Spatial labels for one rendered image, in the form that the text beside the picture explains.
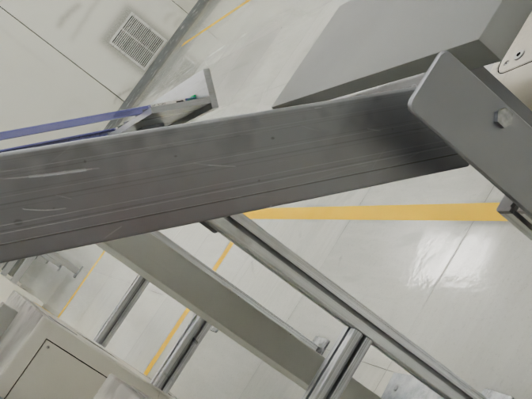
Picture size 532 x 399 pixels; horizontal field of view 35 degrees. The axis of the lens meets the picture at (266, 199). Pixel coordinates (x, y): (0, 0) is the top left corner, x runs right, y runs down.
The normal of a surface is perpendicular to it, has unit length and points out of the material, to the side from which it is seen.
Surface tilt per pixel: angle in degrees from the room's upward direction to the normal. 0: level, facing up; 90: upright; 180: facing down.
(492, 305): 0
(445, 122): 90
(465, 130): 90
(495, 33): 90
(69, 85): 90
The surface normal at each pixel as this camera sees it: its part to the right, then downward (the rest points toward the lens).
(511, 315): -0.76, -0.58
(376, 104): 0.37, -0.02
